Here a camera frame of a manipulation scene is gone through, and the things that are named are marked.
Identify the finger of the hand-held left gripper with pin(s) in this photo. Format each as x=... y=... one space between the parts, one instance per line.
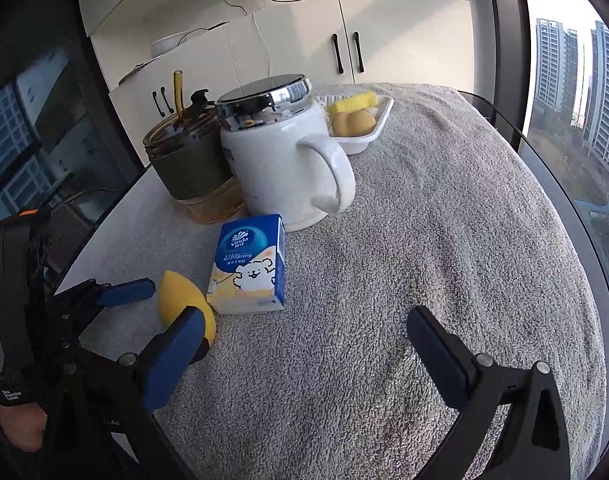
x=84 y=335
x=129 y=292

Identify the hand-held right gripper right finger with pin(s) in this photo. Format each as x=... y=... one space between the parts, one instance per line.
x=439 y=355

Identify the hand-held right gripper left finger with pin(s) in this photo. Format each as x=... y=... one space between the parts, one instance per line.
x=177 y=355

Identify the yellow egg-shaped sponge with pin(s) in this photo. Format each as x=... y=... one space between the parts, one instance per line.
x=177 y=300

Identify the blue tissue pack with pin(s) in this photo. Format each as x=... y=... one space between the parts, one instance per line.
x=249 y=270

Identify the white plastic tray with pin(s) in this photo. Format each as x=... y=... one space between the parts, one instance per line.
x=364 y=143

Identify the yellow lobed sponge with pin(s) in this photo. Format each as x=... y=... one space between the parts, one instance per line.
x=352 y=122

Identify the yellow rectangular sponge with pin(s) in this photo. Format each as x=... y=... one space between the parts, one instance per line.
x=352 y=102

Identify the person's left hand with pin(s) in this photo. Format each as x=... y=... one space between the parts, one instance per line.
x=22 y=427

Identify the grey towel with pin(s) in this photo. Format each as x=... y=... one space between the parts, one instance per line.
x=434 y=260

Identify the amber glass tumbler with straw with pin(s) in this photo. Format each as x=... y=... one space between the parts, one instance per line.
x=189 y=170

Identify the white mug with chrome lid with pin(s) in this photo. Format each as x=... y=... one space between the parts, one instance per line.
x=274 y=170

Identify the white bowl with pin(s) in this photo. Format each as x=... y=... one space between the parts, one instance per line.
x=167 y=44

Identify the tall apartment building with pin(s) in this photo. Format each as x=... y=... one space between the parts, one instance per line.
x=556 y=60
x=606 y=100

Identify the cream lower cabinet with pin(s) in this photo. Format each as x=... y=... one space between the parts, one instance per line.
x=409 y=35

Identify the black window frame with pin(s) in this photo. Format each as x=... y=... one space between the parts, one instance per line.
x=506 y=35

